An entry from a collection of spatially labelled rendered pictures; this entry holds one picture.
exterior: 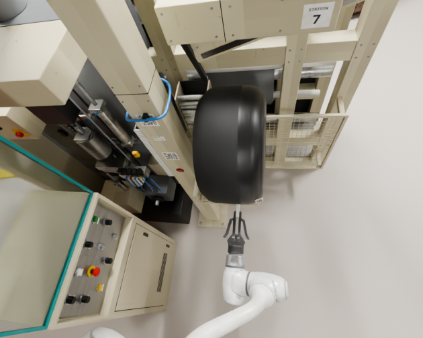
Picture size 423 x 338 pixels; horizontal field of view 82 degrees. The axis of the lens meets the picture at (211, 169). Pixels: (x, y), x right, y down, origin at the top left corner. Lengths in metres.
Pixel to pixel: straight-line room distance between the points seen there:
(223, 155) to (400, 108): 2.47
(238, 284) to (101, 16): 1.06
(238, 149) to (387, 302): 1.80
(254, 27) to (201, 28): 0.19
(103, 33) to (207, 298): 1.99
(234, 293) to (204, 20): 1.08
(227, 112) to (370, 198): 1.83
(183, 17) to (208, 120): 0.37
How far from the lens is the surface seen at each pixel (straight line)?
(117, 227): 1.53
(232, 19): 0.98
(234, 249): 1.19
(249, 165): 0.97
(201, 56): 1.26
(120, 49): 0.80
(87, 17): 0.78
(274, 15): 0.98
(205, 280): 2.28
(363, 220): 2.48
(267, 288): 1.10
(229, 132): 0.97
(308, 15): 0.99
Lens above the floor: 2.23
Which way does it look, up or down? 61 degrees down
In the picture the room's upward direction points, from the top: 21 degrees counter-clockwise
